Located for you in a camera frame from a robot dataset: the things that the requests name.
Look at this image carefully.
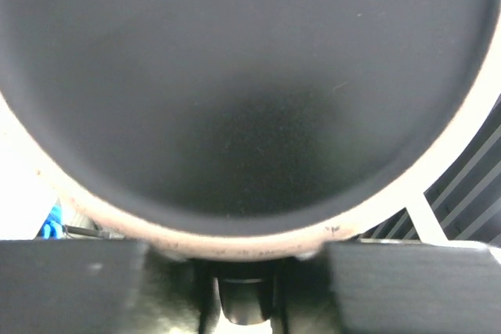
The black wire dish rack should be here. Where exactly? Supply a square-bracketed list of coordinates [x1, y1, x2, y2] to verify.
[359, 95, 501, 249]

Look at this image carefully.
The black red skull mug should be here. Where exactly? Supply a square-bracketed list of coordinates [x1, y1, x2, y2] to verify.
[1, 0, 500, 262]

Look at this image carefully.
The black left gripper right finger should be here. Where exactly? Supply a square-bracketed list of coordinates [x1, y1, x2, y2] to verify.
[272, 242, 500, 333]

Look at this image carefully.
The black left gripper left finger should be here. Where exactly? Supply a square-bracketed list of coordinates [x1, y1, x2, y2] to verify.
[1, 240, 219, 333]

